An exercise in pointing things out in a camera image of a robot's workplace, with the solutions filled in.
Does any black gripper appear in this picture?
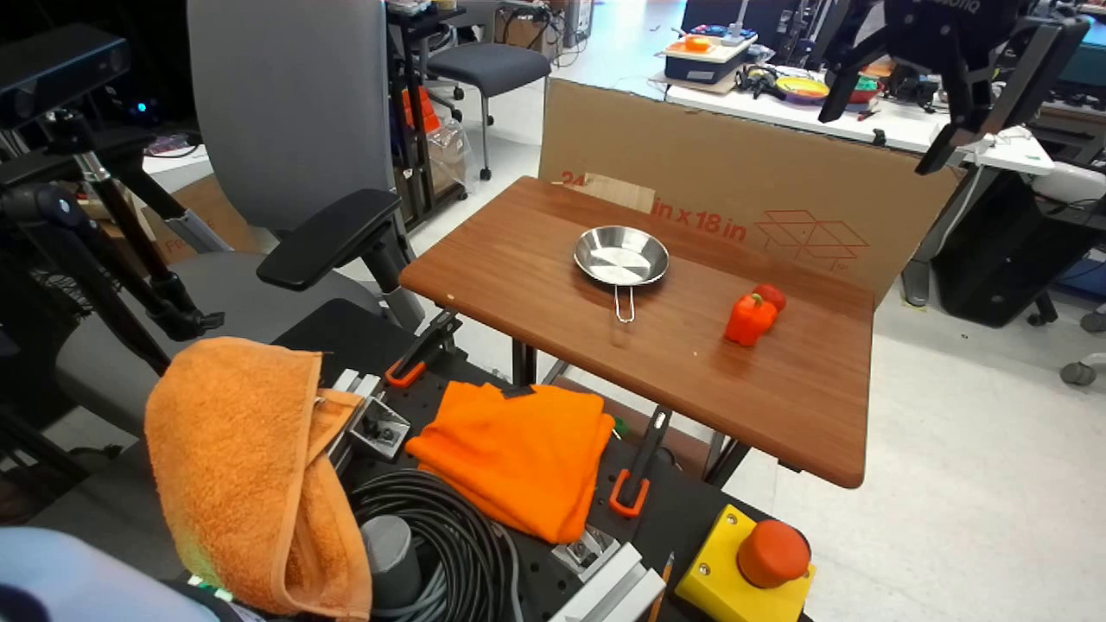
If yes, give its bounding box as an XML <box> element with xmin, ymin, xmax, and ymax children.
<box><xmin>820</xmin><ymin>0</ymin><xmax>1089</xmax><ymax>171</ymax></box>

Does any orange bell pepper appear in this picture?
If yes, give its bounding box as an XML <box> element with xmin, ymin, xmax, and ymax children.
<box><xmin>721</xmin><ymin>293</ymin><xmax>776</xmax><ymax>349</ymax></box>

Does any silver metal pan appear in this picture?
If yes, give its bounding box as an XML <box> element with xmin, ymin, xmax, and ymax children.
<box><xmin>570</xmin><ymin>225</ymin><xmax>670</xmax><ymax>324</ymax></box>

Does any white standing desk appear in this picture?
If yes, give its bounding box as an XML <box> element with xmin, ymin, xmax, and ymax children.
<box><xmin>659</xmin><ymin>64</ymin><xmax>1106</xmax><ymax>210</ymax></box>

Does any brown cardboard sheet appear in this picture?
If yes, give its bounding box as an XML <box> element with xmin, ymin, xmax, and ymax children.
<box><xmin>540</xmin><ymin>80</ymin><xmax>955</xmax><ymax>298</ymax></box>

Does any box with orange object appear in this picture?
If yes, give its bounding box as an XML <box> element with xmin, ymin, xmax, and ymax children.
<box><xmin>663</xmin><ymin>32</ymin><xmax>755</xmax><ymax>84</ymax></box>

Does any wooden table top board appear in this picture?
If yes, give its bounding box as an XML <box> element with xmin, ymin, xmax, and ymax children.
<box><xmin>399</xmin><ymin>175</ymin><xmax>874</xmax><ymax>487</ymax></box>

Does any black office chair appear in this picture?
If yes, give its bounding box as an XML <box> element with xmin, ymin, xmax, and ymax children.
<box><xmin>429</xmin><ymin>42</ymin><xmax>548</xmax><ymax>175</ymax></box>

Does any yellow emergency stop button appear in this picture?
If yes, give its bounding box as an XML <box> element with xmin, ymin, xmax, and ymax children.
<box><xmin>672</xmin><ymin>504</ymin><xmax>811</xmax><ymax>622</ymax></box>

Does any folded orange cloth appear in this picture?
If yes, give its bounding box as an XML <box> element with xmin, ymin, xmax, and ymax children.
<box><xmin>406</xmin><ymin>381</ymin><xmax>616</xmax><ymax>544</ymax></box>

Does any grey office chair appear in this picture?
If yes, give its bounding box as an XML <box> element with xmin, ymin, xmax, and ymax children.
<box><xmin>48</xmin><ymin>0</ymin><xmax>429</xmax><ymax>442</ymax></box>

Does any orange towel on chair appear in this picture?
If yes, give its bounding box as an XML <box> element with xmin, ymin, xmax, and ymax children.
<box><xmin>146</xmin><ymin>339</ymin><xmax>372</xmax><ymax>622</ymax></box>

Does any orange handled clamp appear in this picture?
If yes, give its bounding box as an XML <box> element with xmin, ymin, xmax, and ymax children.
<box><xmin>607</xmin><ymin>407</ymin><xmax>670</xmax><ymax>521</ymax></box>
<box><xmin>382</xmin><ymin>311</ymin><xmax>460</xmax><ymax>390</ymax></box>

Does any coiled black cable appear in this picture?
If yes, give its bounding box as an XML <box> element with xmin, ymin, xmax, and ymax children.
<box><xmin>343</xmin><ymin>461</ymin><xmax>527</xmax><ymax>622</ymax></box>

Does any black camera tripod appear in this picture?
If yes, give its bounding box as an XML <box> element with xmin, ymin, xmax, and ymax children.
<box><xmin>0</xmin><ymin>21</ymin><xmax>229</xmax><ymax>374</ymax></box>

